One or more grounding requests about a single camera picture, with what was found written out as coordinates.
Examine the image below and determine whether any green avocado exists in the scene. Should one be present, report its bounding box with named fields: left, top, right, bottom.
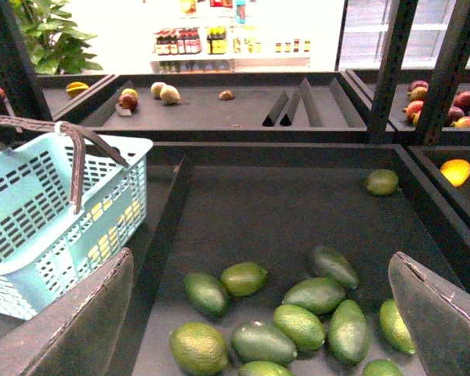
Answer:
left=282, top=277, right=345, bottom=316

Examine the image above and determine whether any black triangular divider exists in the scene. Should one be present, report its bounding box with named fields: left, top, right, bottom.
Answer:
left=262, top=90, right=288, bottom=127

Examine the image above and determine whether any brown basket handle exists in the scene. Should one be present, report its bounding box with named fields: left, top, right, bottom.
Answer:
left=0, top=115, right=128, bottom=215

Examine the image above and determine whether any green lime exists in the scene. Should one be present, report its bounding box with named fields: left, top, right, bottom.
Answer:
left=366, top=169, right=399, bottom=197

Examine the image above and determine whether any shelf with bottles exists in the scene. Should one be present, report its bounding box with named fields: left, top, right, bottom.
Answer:
left=150, top=1, right=311, bottom=74

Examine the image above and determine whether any yellow mango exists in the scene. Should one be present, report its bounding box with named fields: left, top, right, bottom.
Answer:
left=87, top=198, right=146, bottom=266

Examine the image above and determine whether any light blue plastic basket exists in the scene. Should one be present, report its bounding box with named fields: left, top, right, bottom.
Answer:
left=0, top=133, right=153, bottom=320

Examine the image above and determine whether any green potted plant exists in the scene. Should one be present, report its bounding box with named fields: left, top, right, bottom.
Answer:
left=9, top=0, right=103, bottom=75

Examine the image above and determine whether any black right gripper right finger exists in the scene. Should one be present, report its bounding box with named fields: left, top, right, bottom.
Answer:
left=388, top=251, right=470, bottom=375

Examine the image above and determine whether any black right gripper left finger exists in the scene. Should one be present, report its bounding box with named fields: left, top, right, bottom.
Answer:
left=0, top=248, right=134, bottom=375

